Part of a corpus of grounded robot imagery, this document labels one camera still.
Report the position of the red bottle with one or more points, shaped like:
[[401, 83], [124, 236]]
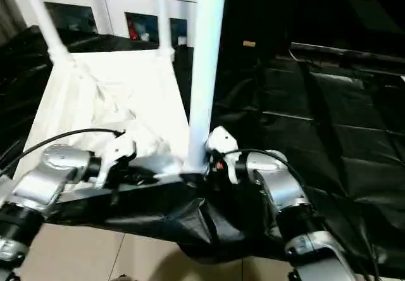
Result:
[[131, 31]]

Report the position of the white cabinet with glass doors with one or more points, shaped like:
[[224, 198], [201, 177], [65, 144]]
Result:
[[95, 6]]

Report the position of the black bar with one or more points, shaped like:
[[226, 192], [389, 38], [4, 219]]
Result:
[[348, 54]]

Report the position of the small yellow tag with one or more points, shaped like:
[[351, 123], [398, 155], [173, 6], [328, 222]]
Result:
[[249, 43]]

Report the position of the black plastic mat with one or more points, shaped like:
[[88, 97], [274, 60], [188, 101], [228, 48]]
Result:
[[329, 135]]

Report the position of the white plastic table top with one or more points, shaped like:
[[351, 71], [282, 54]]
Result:
[[101, 104]]

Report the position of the grey curtain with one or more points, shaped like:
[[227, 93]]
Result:
[[7, 9]]

